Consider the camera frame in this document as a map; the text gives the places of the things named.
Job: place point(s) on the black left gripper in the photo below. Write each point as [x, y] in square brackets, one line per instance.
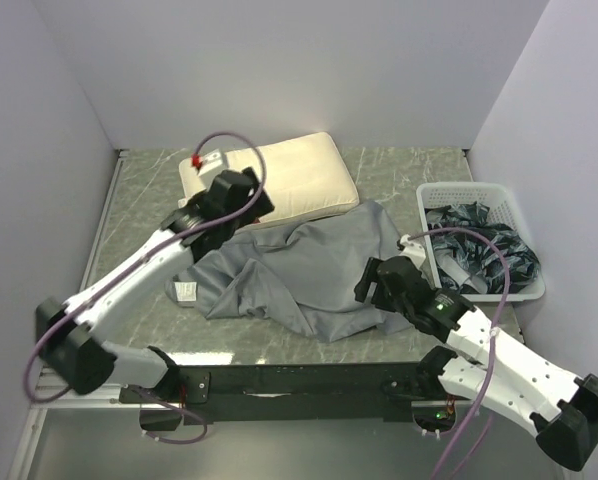
[258, 209]

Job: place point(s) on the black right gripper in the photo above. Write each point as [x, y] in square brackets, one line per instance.
[362, 287]

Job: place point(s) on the grey pillowcase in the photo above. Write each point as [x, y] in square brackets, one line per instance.
[300, 275]

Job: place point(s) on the cream pillow with bear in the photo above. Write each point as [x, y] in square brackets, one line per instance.
[307, 180]

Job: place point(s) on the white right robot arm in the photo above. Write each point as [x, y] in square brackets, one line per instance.
[558, 408]

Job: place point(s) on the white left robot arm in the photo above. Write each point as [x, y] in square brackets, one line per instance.
[73, 335]

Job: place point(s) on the dark patterned cloth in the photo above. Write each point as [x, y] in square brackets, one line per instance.
[474, 266]

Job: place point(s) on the white plastic basket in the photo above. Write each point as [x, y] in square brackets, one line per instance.
[503, 208]

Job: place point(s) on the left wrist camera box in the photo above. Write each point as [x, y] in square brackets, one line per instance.
[208, 166]

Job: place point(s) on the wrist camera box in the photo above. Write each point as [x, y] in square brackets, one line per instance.
[208, 166]
[412, 250]

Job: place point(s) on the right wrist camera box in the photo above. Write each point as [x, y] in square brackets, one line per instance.
[412, 250]

